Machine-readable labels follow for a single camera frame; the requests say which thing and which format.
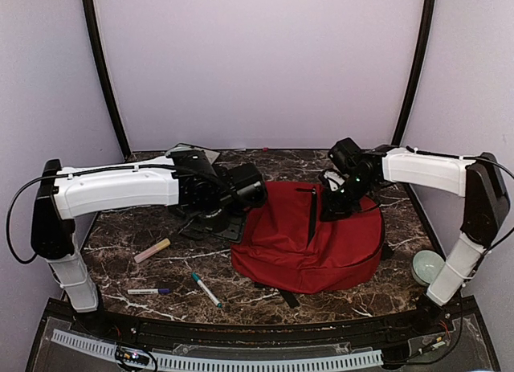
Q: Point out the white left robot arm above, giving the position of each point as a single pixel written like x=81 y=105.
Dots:
x=181 y=178

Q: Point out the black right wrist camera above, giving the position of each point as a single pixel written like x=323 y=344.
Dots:
x=346 y=156

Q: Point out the white slotted cable duct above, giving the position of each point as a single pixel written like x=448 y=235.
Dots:
x=212 y=359

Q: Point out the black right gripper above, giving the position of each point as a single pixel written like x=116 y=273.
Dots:
x=334 y=210

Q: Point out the black enclosure frame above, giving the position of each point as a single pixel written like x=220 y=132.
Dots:
x=387 y=311

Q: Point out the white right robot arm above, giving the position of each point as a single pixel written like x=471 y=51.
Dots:
x=472 y=189

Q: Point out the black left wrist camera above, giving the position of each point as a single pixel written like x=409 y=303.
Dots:
x=248 y=183

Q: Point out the pink yellow highlighter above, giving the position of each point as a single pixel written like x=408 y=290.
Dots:
x=147 y=253

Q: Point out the red backpack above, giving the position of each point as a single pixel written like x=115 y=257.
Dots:
x=286 y=246

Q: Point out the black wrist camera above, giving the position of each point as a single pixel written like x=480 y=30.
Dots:
x=346 y=156
x=248 y=183

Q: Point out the floral patterned square plate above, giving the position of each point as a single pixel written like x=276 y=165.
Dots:
x=211 y=155

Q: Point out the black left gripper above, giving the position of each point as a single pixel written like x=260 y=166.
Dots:
x=232 y=234

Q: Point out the white pen purple cap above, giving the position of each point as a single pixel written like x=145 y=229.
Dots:
x=148 y=291

